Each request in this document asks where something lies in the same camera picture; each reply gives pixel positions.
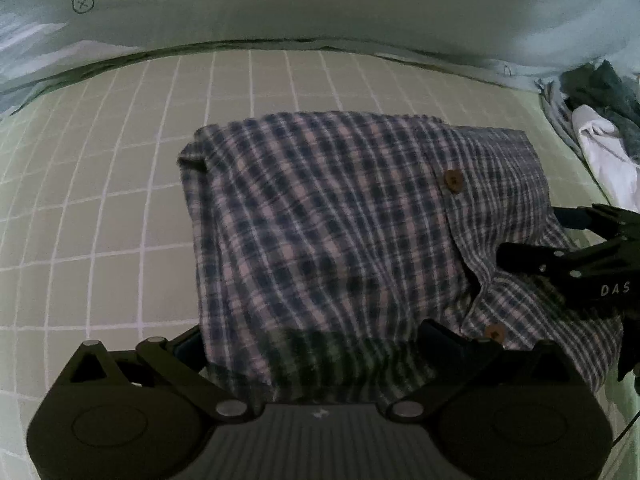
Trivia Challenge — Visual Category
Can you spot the green grid bed sheet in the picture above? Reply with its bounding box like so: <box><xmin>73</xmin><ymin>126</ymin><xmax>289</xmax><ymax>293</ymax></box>
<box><xmin>0</xmin><ymin>48</ymin><xmax>640</xmax><ymax>480</ymax></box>

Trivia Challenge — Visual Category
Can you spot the dark plaid button shirt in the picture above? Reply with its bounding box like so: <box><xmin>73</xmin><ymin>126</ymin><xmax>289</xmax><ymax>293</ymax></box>
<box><xmin>178</xmin><ymin>112</ymin><xmax>623</xmax><ymax>403</ymax></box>

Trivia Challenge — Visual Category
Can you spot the light blue carrot-print quilt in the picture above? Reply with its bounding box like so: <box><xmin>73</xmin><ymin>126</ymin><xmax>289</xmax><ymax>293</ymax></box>
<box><xmin>1</xmin><ymin>0</ymin><xmax>639</xmax><ymax>113</ymax></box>

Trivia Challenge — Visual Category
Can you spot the white garment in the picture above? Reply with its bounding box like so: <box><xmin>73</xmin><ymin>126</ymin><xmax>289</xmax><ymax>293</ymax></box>
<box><xmin>572</xmin><ymin>105</ymin><xmax>639</xmax><ymax>212</ymax></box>

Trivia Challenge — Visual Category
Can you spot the dark teal garment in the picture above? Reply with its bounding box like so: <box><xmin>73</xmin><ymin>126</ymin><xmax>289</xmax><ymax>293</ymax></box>
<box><xmin>560</xmin><ymin>61</ymin><xmax>640</xmax><ymax>164</ymax></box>

